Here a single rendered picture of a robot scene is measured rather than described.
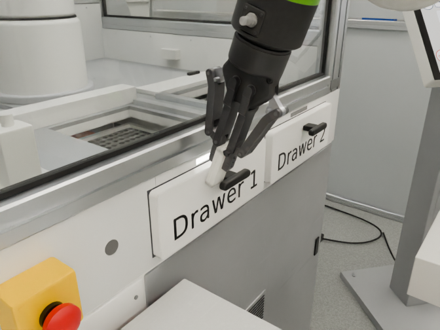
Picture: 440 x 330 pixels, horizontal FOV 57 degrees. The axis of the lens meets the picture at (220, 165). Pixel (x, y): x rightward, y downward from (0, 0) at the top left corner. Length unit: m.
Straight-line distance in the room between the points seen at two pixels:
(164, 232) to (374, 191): 1.95
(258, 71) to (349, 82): 1.83
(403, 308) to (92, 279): 1.44
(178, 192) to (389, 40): 1.78
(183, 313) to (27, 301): 0.24
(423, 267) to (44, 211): 0.52
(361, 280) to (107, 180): 1.52
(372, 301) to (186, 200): 1.31
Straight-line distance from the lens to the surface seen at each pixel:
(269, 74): 0.51
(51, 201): 0.47
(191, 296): 0.64
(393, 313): 1.79
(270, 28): 0.48
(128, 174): 0.54
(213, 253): 0.76
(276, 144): 0.81
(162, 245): 0.60
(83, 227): 0.52
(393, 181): 2.39
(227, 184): 0.62
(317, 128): 0.89
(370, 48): 2.26
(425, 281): 0.68
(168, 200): 0.58
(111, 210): 0.53
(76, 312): 0.46
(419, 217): 1.64
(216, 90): 0.57
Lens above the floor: 1.19
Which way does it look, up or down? 24 degrees down
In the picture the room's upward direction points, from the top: straight up
